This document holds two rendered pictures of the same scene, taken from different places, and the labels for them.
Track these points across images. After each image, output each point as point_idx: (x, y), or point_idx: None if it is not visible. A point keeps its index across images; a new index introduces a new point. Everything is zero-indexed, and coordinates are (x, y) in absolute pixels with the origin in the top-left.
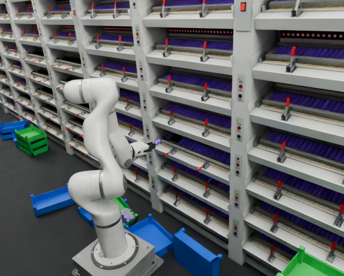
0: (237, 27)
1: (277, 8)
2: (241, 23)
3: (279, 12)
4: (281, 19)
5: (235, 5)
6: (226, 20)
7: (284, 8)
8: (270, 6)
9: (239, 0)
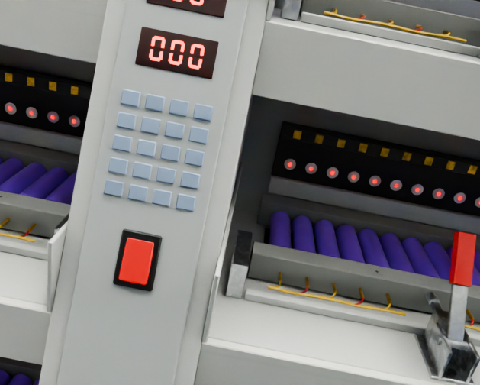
0: (75, 376)
1: (294, 285)
2: (109, 355)
3: (326, 321)
4: (385, 383)
5: (76, 234)
6: None
7: (327, 292)
8: (258, 270)
9: (111, 217)
